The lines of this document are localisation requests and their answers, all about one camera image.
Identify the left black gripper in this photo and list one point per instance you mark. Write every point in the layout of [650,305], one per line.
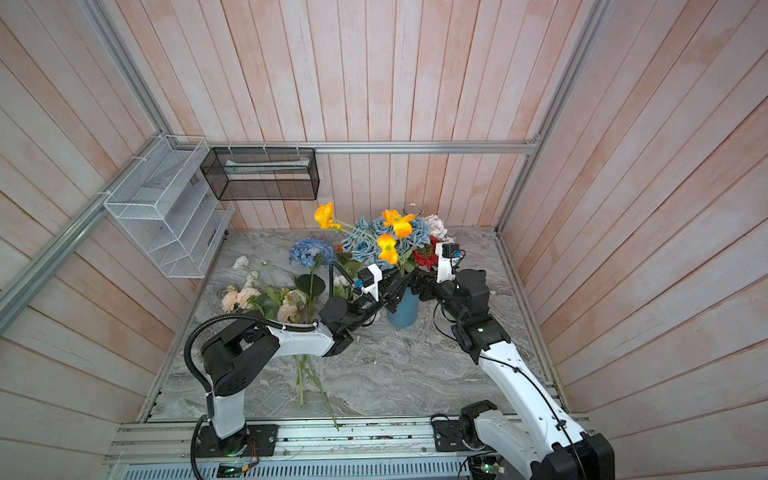
[390,294]

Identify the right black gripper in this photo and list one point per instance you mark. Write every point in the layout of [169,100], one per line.
[430,282]

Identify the teal ceramic vase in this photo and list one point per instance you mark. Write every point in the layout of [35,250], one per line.
[406,311]

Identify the red gerbera flower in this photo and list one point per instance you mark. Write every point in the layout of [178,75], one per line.
[425,255]

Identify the lilac white flower bunch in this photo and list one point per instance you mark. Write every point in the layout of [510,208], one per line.
[437,228]

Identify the yellow flower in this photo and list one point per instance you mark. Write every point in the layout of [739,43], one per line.
[325,217]

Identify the dusty blue rose bunch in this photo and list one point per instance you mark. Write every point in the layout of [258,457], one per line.
[387,241]

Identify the clear glass vase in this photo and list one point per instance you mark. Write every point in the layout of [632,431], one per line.
[412,209]

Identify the white poppy flower stem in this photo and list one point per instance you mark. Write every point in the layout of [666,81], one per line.
[261,276]

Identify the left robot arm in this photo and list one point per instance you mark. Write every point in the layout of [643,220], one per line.
[227,352]

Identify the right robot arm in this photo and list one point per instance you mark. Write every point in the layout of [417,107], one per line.
[550,444]

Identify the small lilac flower spray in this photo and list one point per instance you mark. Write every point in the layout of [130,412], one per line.
[343,288]

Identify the blue hydrangea flower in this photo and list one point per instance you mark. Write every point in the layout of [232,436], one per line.
[316,256]

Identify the cream peach carnation bunch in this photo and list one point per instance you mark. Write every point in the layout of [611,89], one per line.
[290,306]

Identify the black mesh basket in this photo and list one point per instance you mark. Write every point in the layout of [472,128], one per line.
[262,173]

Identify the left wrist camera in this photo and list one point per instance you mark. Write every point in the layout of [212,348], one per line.
[368,281]

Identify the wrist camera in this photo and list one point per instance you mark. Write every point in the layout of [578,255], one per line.
[448,254]
[368,281]

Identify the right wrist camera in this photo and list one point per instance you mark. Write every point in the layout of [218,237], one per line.
[448,254]

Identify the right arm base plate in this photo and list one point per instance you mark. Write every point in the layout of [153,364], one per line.
[449,435]

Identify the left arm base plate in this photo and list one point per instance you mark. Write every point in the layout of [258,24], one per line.
[251,441]

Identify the white wire mesh shelf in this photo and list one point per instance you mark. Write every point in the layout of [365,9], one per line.
[168,208]

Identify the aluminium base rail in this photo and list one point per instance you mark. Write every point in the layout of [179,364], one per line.
[362,448]

